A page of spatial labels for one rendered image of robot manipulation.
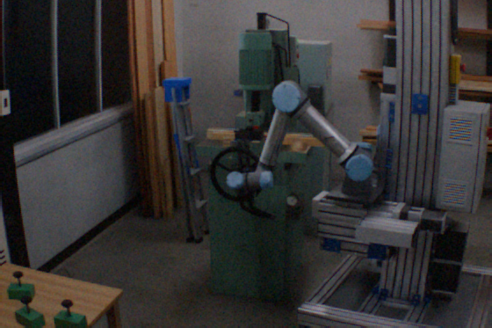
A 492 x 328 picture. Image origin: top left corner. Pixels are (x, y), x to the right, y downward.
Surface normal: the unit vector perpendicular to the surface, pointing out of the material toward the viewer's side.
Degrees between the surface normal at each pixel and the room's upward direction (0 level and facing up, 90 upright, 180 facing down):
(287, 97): 85
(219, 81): 90
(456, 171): 90
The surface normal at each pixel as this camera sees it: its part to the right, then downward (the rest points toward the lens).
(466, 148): -0.49, 0.20
